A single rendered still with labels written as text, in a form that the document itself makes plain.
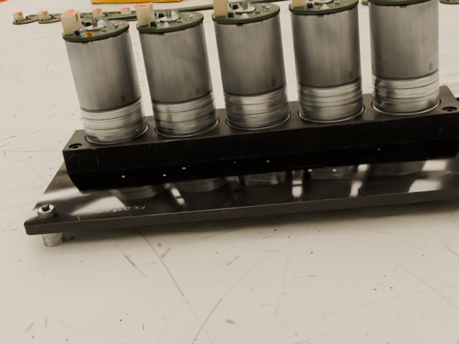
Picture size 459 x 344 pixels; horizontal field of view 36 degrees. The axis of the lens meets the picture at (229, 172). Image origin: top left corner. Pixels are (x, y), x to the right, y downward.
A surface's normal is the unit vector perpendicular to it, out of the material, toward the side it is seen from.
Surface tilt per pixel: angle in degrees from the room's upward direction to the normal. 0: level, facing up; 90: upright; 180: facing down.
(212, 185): 0
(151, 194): 0
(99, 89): 90
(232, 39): 90
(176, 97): 90
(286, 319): 0
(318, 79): 90
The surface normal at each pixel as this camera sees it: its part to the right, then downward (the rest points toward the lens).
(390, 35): -0.58, 0.41
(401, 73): -0.27, 0.44
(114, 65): 0.48, 0.31
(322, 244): -0.13, -0.90
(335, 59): 0.16, 0.40
